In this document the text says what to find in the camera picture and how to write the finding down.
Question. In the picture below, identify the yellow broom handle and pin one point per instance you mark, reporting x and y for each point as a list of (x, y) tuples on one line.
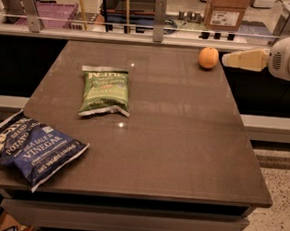
[(83, 14)]

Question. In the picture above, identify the grey railing post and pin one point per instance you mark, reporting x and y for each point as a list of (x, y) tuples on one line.
[(159, 18), (32, 16), (282, 28)]

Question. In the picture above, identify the grey left railing post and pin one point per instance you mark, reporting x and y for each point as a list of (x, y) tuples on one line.
[(32, 16)]

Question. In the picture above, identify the green jalapeno chip bag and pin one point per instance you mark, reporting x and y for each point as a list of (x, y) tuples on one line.
[(106, 90)]

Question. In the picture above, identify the orange fruit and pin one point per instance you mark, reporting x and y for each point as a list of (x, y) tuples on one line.
[(208, 58)]

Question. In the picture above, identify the purple plastic crate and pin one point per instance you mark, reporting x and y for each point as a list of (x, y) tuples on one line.
[(56, 15)]

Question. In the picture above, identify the blue salt vinegar chip bag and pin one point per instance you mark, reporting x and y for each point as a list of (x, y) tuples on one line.
[(38, 150)]

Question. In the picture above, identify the grey middle railing post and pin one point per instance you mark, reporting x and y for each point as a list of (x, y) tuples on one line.
[(159, 18)]

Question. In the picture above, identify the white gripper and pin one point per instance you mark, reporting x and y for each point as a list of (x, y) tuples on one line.
[(278, 62)]

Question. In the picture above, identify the cardboard box with label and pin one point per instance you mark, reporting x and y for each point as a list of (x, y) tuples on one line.
[(225, 14)]

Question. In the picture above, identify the grey right railing post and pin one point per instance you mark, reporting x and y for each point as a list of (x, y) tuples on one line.
[(282, 28)]

